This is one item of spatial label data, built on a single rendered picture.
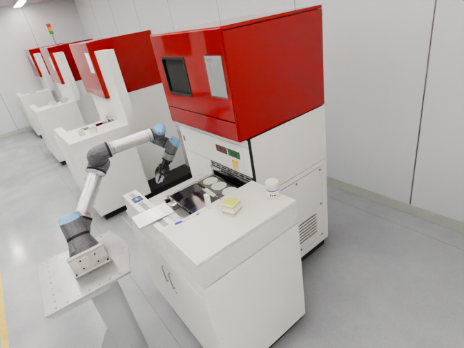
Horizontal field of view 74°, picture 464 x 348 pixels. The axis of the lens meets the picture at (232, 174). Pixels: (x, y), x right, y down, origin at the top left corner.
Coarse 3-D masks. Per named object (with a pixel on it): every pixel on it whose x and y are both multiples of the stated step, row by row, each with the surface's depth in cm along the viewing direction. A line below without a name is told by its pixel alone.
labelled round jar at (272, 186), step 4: (268, 180) 163; (272, 180) 163; (276, 180) 162; (268, 184) 160; (272, 184) 159; (276, 184) 160; (268, 188) 162; (272, 188) 161; (276, 188) 161; (268, 192) 163; (272, 192) 162; (276, 192) 162; (268, 196) 164; (272, 196) 163; (276, 196) 163
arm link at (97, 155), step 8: (152, 128) 191; (160, 128) 190; (128, 136) 186; (136, 136) 186; (144, 136) 188; (152, 136) 190; (160, 136) 193; (104, 144) 179; (112, 144) 181; (120, 144) 182; (128, 144) 184; (136, 144) 187; (88, 152) 180; (96, 152) 177; (104, 152) 178; (112, 152) 180; (88, 160) 181; (96, 160) 179; (104, 160) 182
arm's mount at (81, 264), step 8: (96, 248) 157; (72, 256) 152; (80, 256) 154; (88, 256) 156; (96, 256) 159; (104, 256) 163; (72, 264) 153; (80, 264) 155; (88, 264) 158; (96, 264) 161; (80, 272) 157; (88, 272) 159
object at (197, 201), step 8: (216, 176) 212; (192, 184) 207; (232, 184) 198; (184, 192) 200; (192, 192) 198; (200, 192) 196; (216, 192) 193; (176, 200) 192; (184, 200) 191; (192, 200) 189; (200, 200) 188; (192, 208) 182; (200, 208) 180
